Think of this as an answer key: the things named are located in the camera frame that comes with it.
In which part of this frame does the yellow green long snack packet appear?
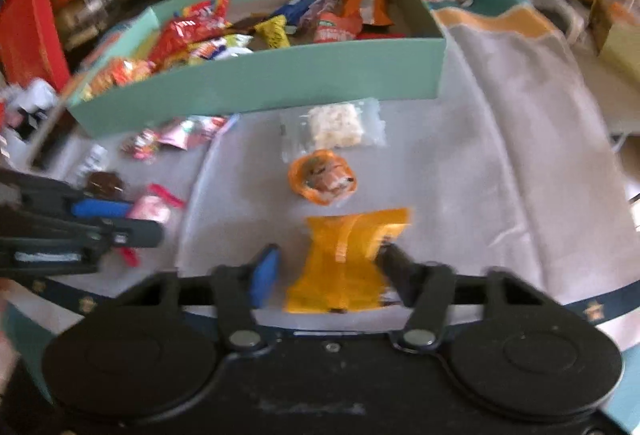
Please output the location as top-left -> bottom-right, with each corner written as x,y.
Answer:
188,34 -> 253,64

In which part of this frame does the orange red noodle snack packet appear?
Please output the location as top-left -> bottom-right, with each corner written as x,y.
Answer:
80,57 -> 155,101

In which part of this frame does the orange yellow candy packet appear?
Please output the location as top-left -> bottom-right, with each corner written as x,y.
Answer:
284,207 -> 410,314

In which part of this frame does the orange white striped snack bar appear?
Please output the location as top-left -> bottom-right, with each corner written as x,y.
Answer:
341,0 -> 393,26

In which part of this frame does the orange round jelly cup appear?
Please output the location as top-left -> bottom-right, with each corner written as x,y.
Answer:
288,149 -> 358,206

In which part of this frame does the red Skittles candy packet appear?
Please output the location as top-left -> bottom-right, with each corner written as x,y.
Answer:
146,0 -> 231,66

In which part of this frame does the pink white snack wrapper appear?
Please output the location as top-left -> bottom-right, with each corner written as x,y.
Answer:
120,114 -> 240,162

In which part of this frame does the orange red chips packet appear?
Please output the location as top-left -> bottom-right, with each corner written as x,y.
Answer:
314,11 -> 362,44

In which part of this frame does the teal cardboard box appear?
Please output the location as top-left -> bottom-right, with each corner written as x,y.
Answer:
67,0 -> 447,138

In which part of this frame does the clear rice cracker packet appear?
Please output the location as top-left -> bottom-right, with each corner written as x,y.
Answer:
280,98 -> 386,163

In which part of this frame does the blue white candy packet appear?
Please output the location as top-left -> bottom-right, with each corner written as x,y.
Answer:
270,0 -> 318,26

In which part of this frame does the red gift box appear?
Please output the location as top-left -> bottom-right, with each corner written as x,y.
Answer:
1,0 -> 70,92

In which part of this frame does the red square snack packet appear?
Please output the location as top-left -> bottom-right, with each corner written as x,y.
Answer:
356,32 -> 407,40

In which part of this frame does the yellow small candy bar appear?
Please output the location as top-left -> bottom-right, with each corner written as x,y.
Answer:
255,14 -> 291,49

